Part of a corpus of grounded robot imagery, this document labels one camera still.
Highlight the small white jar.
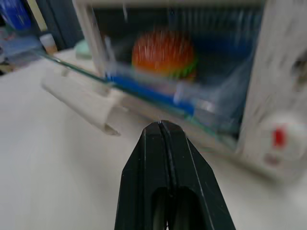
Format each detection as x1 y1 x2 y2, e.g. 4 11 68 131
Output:
39 33 59 55

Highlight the blue box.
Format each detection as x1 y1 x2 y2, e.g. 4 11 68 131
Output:
0 0 32 30

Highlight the blue clear food container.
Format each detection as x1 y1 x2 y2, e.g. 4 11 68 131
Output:
105 30 242 131

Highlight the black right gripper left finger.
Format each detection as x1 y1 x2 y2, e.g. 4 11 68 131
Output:
114 121 172 230

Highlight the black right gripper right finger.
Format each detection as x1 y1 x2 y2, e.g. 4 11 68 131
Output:
160 120 237 230

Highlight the toy hamburger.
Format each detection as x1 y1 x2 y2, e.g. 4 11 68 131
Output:
131 30 199 82

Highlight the white oven knob red mark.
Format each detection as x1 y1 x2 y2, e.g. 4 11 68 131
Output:
260 112 307 168

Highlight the mint green round object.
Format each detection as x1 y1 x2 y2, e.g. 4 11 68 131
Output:
75 39 93 59

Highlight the white toaster oven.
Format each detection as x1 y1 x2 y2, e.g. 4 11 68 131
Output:
71 0 307 185

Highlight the glass oven door white handle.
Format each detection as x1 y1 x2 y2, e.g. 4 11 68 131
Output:
35 50 240 151

